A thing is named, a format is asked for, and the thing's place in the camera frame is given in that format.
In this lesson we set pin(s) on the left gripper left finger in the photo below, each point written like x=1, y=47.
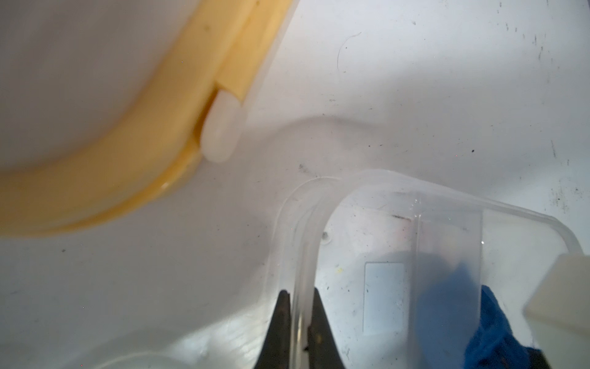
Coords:
x=275, y=352

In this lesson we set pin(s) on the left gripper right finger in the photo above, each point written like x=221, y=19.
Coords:
x=321, y=346

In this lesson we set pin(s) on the clear lunch box lid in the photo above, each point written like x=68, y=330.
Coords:
x=144, y=358

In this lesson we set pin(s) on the clear plastic lunch box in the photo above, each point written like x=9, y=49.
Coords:
x=373, y=242

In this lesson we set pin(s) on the blue cleaning cloth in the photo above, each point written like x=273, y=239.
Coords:
x=459, y=324

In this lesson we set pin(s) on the yellow lunch box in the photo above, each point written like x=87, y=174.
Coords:
x=107, y=105

